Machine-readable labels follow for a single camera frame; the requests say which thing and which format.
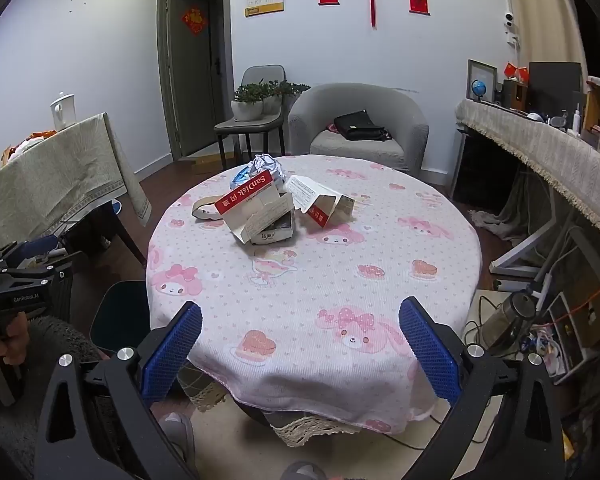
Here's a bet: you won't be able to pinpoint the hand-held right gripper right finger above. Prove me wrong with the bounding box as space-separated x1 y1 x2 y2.
399 296 566 480

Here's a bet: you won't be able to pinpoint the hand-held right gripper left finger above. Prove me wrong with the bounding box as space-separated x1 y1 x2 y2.
32 301 203 480

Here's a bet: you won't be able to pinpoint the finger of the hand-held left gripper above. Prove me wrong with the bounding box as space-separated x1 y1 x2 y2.
0 251 88 282

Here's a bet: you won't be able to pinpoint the dark teal trash bin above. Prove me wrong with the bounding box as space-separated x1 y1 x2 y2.
90 280 151 356

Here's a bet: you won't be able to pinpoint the dark small cardboard box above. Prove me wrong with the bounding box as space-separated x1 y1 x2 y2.
250 212 296 246

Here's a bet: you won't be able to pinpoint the small red white cardboard box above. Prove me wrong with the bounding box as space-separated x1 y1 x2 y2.
286 175 356 231

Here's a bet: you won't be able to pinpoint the large red white cardboard box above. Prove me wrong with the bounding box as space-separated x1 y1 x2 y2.
214 170 295 245

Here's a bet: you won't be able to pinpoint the blue white plastic packet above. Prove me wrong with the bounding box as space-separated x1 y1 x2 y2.
230 165 256 193

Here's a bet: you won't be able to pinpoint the silver foil ball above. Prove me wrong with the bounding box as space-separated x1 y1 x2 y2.
250 154 287 186

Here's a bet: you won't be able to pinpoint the person's left hand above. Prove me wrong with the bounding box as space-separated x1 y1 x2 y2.
0 311 32 386

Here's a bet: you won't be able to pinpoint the grey slipper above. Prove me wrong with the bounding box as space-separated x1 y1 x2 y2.
160 412 196 466
280 461 326 480

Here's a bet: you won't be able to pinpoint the glass kettle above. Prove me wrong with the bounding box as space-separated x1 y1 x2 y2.
480 290 531 356

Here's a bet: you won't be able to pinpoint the side table grey-green tablecloth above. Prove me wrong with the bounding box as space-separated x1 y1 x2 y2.
0 112 151 251

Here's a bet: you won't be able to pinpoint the beige floor rug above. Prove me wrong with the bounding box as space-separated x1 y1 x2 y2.
195 395 481 480

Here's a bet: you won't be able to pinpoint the orange snack packets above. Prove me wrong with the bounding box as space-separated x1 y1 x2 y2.
5 130 56 161

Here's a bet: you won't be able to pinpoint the round table pink printed tablecloth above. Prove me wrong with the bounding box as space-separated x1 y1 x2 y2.
146 154 483 435

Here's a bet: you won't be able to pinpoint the plaid lace-trimmed under tablecloth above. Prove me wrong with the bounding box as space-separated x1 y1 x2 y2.
187 365 361 448

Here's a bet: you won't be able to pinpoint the white electric kettle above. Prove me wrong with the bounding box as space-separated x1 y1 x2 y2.
50 91 76 128

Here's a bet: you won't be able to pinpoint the long desk lace-trimmed cloth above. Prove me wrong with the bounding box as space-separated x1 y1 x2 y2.
455 97 600 251

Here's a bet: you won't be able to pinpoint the dark grey door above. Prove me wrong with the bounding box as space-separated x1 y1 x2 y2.
157 0 231 161

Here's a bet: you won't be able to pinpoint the black handbag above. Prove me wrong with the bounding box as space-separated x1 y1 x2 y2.
334 109 388 142

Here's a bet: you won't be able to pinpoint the grey dining chair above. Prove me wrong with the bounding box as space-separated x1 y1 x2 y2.
215 65 288 171

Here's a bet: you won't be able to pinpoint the grey armchair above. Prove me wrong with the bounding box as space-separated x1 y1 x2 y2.
288 83 430 176

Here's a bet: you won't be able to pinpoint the potted plant large white pot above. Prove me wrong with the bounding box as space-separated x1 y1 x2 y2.
230 82 266 122

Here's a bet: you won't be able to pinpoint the brown wooden box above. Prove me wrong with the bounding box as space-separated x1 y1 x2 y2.
502 79 530 111

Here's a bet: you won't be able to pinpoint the potted plant small white pot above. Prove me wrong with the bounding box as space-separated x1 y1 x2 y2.
262 80 311 116

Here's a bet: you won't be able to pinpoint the red door ornament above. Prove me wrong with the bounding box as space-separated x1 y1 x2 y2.
182 7 208 36

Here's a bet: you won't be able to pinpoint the black monitor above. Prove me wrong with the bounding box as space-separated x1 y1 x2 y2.
527 61 583 116

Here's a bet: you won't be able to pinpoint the beige curtain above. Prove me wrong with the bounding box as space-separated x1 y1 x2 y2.
510 0 586 81

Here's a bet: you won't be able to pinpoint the grey picture frame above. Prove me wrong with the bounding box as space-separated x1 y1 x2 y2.
466 59 498 103

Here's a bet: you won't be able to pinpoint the white security camera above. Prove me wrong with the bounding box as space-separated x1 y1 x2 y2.
502 10 521 48

